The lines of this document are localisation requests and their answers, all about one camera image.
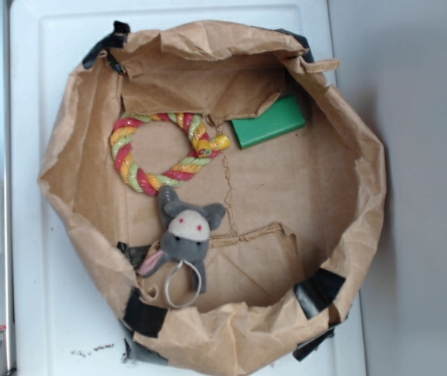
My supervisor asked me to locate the green rectangular block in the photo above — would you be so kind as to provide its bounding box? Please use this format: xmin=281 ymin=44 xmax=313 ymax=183
xmin=231 ymin=96 xmax=306 ymax=149

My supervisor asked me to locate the gray plush animal toy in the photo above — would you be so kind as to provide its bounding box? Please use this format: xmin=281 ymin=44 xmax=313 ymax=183
xmin=136 ymin=186 xmax=226 ymax=309

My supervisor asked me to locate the brown paper bag bin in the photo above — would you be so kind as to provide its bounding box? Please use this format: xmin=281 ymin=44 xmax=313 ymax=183
xmin=39 ymin=20 xmax=386 ymax=375

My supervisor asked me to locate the multicolour rope ring toy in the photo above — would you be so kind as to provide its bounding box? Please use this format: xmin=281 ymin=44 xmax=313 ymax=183
xmin=109 ymin=112 xmax=231 ymax=196

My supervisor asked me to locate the white plastic tray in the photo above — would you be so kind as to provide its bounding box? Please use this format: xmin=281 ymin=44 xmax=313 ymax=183
xmin=9 ymin=1 xmax=366 ymax=375

